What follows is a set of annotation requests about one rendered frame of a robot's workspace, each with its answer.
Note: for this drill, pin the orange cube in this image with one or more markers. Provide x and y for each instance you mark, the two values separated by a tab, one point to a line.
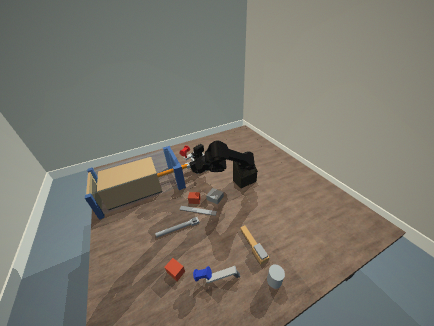
194	198
174	269

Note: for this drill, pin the grey cylinder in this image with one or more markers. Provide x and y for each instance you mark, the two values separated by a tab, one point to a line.
275	276

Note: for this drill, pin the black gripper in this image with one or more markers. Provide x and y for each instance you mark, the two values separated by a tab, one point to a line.
198	154

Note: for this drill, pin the clear-panelled rack with blue posts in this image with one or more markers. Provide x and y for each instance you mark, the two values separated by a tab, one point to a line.
121	184

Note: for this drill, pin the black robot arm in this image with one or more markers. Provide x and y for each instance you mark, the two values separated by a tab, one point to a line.
216	155

